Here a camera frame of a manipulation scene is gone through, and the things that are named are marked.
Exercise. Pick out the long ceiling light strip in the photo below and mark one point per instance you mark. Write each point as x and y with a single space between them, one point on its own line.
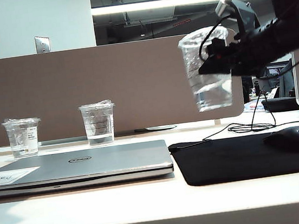
166 3

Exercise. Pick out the silver Dell laptop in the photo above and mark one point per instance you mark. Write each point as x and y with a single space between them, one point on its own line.
104 164

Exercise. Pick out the dark computer monitor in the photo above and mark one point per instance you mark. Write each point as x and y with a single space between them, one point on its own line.
247 86

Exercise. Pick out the person in dark jacket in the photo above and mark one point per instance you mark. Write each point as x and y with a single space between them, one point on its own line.
288 86

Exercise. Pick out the black oval zipper case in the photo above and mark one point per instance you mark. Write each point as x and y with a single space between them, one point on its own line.
282 104

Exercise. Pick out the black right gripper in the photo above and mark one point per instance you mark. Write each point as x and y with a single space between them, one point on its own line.
256 49

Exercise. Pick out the black mouse pad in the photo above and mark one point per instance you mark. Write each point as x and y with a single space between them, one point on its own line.
226 162

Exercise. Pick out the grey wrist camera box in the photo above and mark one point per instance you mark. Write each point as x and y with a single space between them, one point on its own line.
245 14

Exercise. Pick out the tall clear plastic cup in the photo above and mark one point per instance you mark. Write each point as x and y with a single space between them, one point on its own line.
210 93

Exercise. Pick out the metal wall switch plate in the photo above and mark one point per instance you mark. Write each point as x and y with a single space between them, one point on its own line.
42 44

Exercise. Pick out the black computer mouse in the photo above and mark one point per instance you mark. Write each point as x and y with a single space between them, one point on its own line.
294 139

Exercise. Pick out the medium clear plastic cup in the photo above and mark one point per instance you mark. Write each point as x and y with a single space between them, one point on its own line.
99 123

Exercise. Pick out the short clear cup with label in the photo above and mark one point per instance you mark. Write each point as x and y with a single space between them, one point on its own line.
21 138

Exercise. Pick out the black monitor with lit screen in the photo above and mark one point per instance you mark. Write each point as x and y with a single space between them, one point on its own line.
272 71

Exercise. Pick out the white partition foot bracket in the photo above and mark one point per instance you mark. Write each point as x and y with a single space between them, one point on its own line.
217 122

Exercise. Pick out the blue white plastic package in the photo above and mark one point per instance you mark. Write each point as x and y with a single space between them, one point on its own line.
254 108

